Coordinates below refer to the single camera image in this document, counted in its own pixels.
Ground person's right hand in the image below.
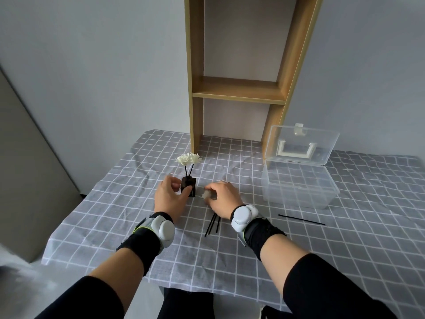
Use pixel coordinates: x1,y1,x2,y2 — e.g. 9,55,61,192
204,181,244,220

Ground person's left hand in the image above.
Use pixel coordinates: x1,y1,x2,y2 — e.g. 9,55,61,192
154,175,193,225

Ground dark diffuser bottle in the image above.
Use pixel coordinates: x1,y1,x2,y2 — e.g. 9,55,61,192
181,176,197,198

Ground person's right forearm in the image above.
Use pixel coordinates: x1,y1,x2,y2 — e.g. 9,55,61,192
231,205,398,319

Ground person's left forearm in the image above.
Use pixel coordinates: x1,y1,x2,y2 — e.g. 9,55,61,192
35,212,174,319

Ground white wrist tracker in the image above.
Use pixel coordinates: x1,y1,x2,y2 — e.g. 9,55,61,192
152,215,176,248
231,204,259,233

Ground clear plastic storage box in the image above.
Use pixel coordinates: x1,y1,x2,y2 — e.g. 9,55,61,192
261,123,340,210

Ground wooden shelf unit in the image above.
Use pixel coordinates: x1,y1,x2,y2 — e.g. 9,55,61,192
184,0,324,160

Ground grey checked tablecloth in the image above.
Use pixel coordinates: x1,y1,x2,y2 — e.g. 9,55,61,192
41,129,425,313

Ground person's black trousers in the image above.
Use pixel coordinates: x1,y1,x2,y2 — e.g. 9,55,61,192
159,287,215,319

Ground grey door panel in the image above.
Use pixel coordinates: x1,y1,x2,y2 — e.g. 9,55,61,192
0,64,82,264

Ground black wrist strap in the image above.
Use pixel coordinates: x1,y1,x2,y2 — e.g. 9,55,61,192
230,205,287,261
116,212,174,277

